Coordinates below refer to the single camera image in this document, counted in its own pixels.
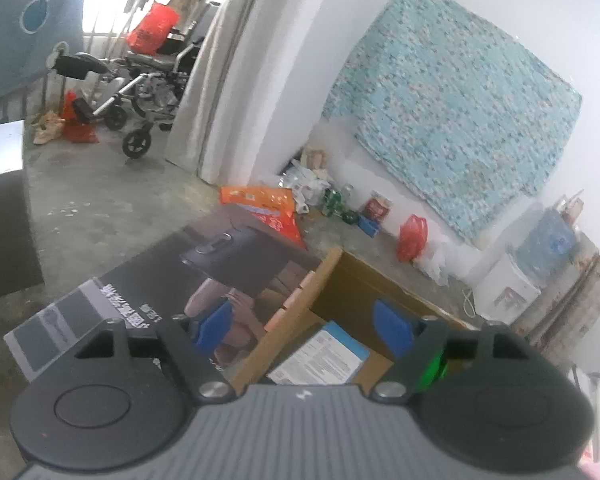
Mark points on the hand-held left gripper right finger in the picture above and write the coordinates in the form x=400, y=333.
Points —
x=390, y=327

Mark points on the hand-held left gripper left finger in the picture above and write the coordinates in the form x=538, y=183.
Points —
x=214, y=327

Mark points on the printed cardboard box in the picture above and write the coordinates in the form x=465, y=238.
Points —
x=355, y=285

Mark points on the green plastic object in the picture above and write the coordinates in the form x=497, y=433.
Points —
x=432, y=370

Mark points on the white paper leaflet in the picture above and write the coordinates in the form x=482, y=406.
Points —
x=320, y=355

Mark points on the crumpled white plastic bag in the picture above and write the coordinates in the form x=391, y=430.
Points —
x=432, y=265

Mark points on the small red plastic bag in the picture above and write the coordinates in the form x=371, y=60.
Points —
x=412, y=237

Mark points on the blue box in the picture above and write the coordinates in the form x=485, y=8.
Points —
x=369, y=226

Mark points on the white appliance box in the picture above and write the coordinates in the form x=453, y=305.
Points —
x=507, y=285

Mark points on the orange plastic packet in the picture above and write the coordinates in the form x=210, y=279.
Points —
x=265, y=205

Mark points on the pile of white plastic bags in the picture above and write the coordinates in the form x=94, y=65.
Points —
x=305, y=180

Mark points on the wooden boards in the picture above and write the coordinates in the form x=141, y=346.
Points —
x=575, y=310

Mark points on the teal floral cloth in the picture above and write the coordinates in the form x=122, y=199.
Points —
x=455, y=110

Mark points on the red bag with dark print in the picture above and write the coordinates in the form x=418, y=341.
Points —
x=77, y=127

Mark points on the white curtain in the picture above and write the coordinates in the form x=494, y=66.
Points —
x=230, y=85

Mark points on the wheelchair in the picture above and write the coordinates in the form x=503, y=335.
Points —
x=145, y=80

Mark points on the beige shoes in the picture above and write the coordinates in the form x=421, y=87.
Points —
x=47, y=127

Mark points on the grey cabinet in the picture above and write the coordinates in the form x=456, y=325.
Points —
x=0, y=150

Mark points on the red hanging garment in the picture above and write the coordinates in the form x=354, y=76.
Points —
x=152, y=27

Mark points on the blue circle print cloth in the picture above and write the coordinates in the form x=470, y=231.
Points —
x=30, y=35

